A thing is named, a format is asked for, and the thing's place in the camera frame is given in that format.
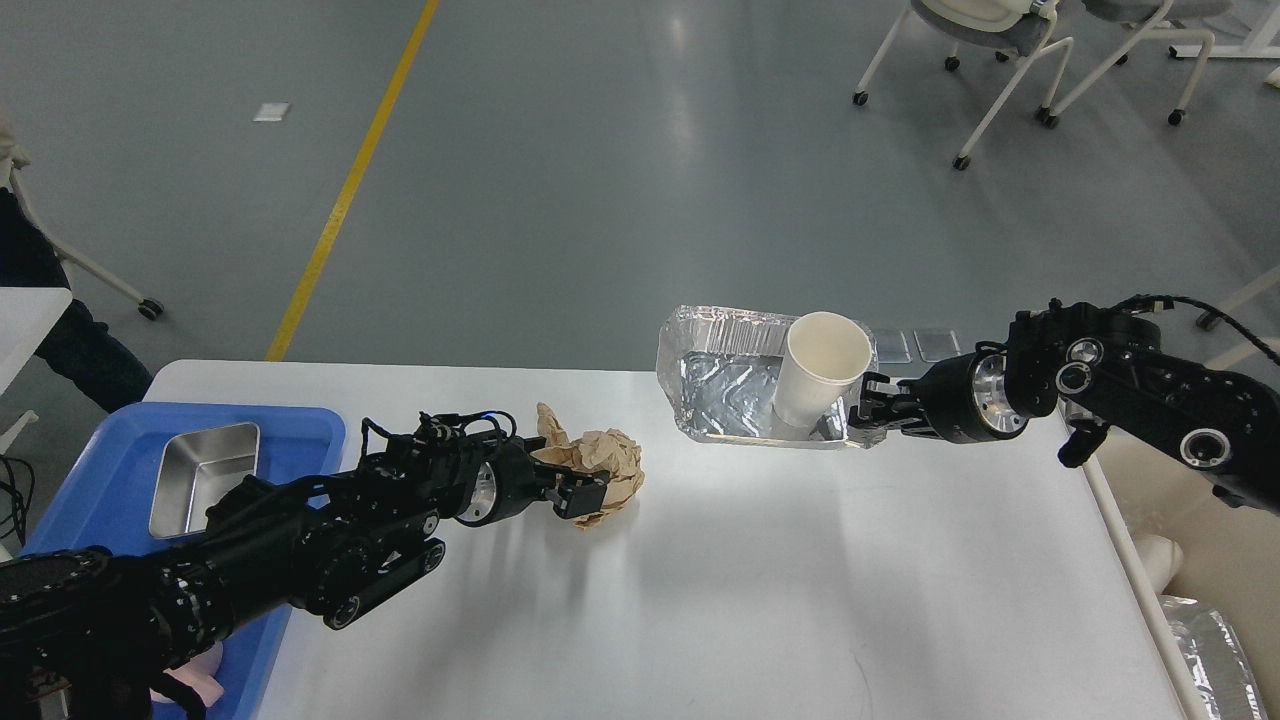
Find white paper cup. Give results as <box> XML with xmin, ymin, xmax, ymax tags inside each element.
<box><xmin>773</xmin><ymin>311</ymin><xmax>874</xmax><ymax>429</ymax></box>

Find white side table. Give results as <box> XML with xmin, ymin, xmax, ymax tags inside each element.
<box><xmin>1</xmin><ymin>287</ymin><xmax>73</xmax><ymax>395</ymax></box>

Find white chair leg right edge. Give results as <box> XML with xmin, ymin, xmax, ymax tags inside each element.
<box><xmin>1194</xmin><ymin>266</ymin><xmax>1280</xmax><ymax>372</ymax></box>

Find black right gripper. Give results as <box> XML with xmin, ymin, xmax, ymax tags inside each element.
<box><xmin>847</xmin><ymin>352</ymin><xmax>1028</xmax><ymax>445</ymax></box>

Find aluminium foil tray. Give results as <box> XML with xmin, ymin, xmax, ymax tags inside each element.
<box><xmin>655</xmin><ymin>305</ymin><xmax>887</xmax><ymax>450</ymax></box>

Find white chair at left edge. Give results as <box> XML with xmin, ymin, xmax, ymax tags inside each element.
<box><xmin>1</xmin><ymin>108</ymin><xmax>165</xmax><ymax>322</ymax></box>

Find pink plastic mug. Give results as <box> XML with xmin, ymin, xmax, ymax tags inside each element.
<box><xmin>164</xmin><ymin>642</ymin><xmax>225</xmax><ymax>708</ymax></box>

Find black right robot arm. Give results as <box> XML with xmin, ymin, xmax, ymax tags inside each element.
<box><xmin>846</xmin><ymin>293</ymin><xmax>1279</xmax><ymax>512</ymax></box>

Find brown paper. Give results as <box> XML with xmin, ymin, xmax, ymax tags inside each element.
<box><xmin>532</xmin><ymin>402</ymin><xmax>645</xmax><ymax>530</ymax></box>

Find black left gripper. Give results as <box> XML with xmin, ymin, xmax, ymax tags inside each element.
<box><xmin>456</xmin><ymin>439</ymin><xmax>611</xmax><ymax>528</ymax></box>

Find person in dark jeans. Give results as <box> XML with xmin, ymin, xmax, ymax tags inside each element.
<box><xmin>1</xmin><ymin>188</ymin><xmax>154</xmax><ymax>413</ymax></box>

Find white chair right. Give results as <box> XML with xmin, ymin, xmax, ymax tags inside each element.
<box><xmin>1036</xmin><ymin>1</ymin><xmax>1236</xmax><ymax>128</ymax></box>

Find blue plastic tray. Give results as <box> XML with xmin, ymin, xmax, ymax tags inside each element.
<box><xmin>20</xmin><ymin>402</ymin><xmax>346</xmax><ymax>719</ymax></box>

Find white plastic bin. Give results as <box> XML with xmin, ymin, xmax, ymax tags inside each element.
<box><xmin>1093</xmin><ymin>428</ymin><xmax>1279</xmax><ymax>719</ymax></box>

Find stainless steel rectangular tin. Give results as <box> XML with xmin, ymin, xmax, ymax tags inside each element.
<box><xmin>148</xmin><ymin>421</ymin><xmax>261</xmax><ymax>541</ymax></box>

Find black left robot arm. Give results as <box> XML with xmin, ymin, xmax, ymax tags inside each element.
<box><xmin>1</xmin><ymin>411</ymin><xmax>611</xmax><ymax>719</ymax></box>

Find foil tray inside bin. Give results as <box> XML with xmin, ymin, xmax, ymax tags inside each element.
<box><xmin>1158</xmin><ymin>594</ymin><xmax>1268</xmax><ymax>719</ymax></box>

